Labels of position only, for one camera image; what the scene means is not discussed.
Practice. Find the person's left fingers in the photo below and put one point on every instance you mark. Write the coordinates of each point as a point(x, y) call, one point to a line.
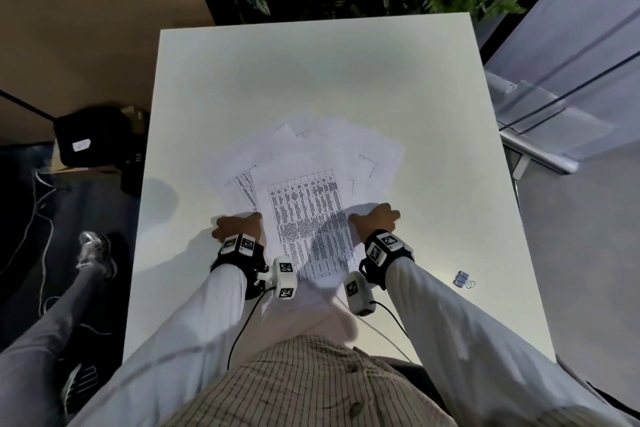
point(219, 231)

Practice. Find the person's right thumb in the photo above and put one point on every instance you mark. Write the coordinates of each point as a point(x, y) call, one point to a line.
point(358, 219)

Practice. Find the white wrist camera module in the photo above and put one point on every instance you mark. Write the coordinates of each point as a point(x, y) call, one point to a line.
point(358, 294)
point(285, 277)

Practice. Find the checked beige shirt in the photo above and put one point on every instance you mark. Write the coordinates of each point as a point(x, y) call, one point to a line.
point(305, 386)

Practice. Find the person's left forearm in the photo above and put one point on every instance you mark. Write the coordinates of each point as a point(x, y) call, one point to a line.
point(175, 346)

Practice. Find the glass panel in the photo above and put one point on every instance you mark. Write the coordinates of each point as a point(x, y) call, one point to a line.
point(560, 106)

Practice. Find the pile of white paper sheets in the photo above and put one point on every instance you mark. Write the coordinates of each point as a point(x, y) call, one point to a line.
point(310, 181)

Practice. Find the person's right hand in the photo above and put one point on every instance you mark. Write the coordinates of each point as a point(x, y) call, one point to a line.
point(376, 219)

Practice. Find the person's right forearm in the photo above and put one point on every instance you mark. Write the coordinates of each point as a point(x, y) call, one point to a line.
point(465, 341)

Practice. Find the person's left hand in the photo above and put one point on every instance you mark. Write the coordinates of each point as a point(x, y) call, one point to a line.
point(240, 226)

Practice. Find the metal handrail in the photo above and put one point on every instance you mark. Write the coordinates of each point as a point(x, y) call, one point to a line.
point(537, 149)

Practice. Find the blue binder clip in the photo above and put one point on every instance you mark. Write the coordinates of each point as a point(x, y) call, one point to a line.
point(463, 280)

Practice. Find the black box with white label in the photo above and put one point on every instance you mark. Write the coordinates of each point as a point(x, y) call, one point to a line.
point(95, 136)

